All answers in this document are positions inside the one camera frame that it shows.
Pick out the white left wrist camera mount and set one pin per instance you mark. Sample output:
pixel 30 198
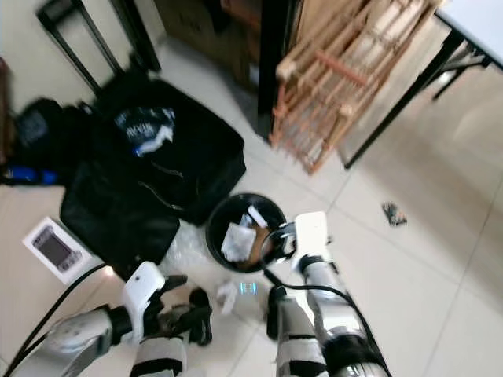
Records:
pixel 143 292

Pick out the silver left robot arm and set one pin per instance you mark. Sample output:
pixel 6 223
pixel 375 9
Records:
pixel 82 339

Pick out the black backpack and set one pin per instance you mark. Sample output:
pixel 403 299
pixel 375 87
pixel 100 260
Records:
pixel 39 141

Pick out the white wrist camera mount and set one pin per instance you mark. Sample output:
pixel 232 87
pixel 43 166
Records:
pixel 311 232
pixel 143 292

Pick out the black fabric suitcase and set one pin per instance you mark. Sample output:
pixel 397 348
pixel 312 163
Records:
pixel 149 188

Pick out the clear plastic wrap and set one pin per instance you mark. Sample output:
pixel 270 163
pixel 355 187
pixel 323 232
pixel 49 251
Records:
pixel 189 250

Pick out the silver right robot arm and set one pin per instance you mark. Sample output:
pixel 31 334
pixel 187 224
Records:
pixel 338 310

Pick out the robot right leg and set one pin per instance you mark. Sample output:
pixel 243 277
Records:
pixel 299 345

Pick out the white crumpled tissue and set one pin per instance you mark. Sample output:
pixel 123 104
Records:
pixel 227 297

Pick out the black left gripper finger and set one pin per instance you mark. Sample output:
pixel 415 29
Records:
pixel 176 284
pixel 200 314

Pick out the round black rubbish bin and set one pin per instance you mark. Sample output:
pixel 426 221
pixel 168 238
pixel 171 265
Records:
pixel 218 210

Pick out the brown cardboard trash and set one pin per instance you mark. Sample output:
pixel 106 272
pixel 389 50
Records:
pixel 263 247

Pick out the white paper trash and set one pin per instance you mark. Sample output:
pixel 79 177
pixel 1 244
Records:
pixel 237 242

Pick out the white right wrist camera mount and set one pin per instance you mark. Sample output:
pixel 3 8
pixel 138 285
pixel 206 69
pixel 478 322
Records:
pixel 311 232

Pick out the white table with black legs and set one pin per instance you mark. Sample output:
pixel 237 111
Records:
pixel 475 20

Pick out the wooden slatted rack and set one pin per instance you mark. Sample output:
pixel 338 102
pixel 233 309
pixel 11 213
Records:
pixel 342 82

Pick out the white device print box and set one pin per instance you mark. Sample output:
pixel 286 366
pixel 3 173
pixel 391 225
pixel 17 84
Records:
pixel 56 250

